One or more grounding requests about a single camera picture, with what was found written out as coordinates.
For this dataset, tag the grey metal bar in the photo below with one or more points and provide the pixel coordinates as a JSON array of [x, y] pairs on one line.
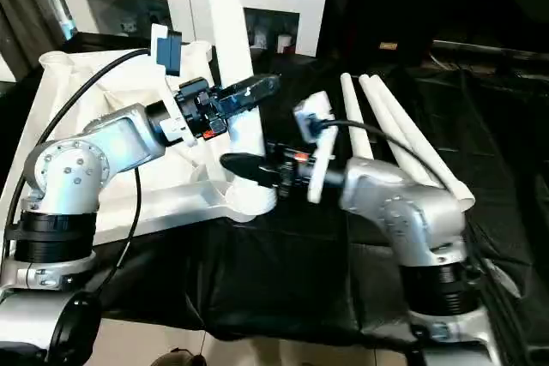
[[493, 49]]

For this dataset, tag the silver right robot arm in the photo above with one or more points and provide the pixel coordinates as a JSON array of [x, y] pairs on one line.
[[407, 211]]

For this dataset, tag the black work surface mat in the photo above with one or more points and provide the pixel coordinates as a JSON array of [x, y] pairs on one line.
[[279, 263]]

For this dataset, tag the white plastic table top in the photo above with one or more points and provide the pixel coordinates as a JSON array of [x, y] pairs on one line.
[[171, 203]]

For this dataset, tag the white figurine in cabinet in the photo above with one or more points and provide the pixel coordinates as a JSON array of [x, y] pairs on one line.
[[128, 27]]

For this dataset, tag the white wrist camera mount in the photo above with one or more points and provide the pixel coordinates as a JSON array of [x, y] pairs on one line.
[[169, 53], [321, 104]]

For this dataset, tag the white plastic table leg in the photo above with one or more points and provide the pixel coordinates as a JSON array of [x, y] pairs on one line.
[[412, 129], [227, 40], [356, 113], [384, 111]]

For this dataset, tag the grey curtain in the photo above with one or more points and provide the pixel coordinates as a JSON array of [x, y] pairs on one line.
[[21, 19]]

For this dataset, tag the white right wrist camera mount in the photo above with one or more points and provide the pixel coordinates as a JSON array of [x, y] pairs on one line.
[[321, 104]]

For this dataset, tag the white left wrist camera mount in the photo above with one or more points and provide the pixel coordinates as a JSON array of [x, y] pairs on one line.
[[169, 53]]

